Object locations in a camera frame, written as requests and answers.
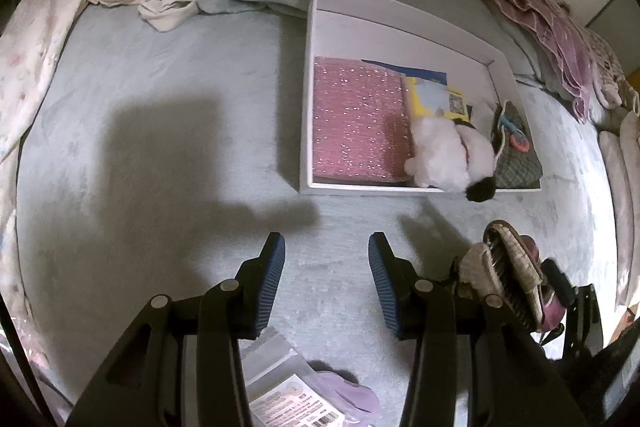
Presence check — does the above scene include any dark blue packet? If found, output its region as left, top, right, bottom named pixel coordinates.
left=360, top=59, right=447, bottom=84

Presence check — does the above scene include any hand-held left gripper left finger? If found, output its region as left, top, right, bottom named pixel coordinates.
left=65, top=232, right=287, bottom=427

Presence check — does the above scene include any lilac cloth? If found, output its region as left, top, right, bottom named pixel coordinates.
left=304, top=359, right=382, bottom=427

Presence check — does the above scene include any yellow printed packet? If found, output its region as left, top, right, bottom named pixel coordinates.
left=404, top=76, right=475, bottom=124

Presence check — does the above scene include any yellow object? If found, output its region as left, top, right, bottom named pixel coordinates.
left=624, top=69, right=640, bottom=114

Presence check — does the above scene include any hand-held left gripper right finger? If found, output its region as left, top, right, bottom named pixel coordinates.
left=368, top=231, right=587, bottom=427

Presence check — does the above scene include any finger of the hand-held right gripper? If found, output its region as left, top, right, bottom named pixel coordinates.
left=491, top=238, right=537, bottom=332
left=541, top=258, right=577, bottom=307

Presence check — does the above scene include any white floral quilt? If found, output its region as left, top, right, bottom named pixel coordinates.
left=0, top=0, right=97, bottom=363

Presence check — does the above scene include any clear plastic labelled packet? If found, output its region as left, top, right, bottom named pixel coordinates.
left=240, top=329, right=353, bottom=427

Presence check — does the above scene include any grey plaid pouch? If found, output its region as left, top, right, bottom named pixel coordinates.
left=489, top=101, right=544, bottom=190

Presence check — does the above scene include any white plush dog toy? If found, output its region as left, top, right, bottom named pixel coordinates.
left=404, top=109, right=500, bottom=202

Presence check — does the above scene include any white crumpled cloth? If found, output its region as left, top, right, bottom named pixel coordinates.
left=137, top=0, right=202, bottom=34

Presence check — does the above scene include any pink glittery cloth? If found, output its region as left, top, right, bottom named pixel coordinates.
left=312, top=56, right=416, bottom=184

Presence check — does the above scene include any white floral pillow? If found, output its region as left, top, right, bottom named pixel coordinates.
left=590, top=27, right=640, bottom=310

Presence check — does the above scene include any white shallow box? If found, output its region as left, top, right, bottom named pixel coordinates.
left=299, top=0, right=543, bottom=196

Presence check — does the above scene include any light blue bed sheet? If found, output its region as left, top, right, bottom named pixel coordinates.
left=12, top=0, right=621, bottom=427

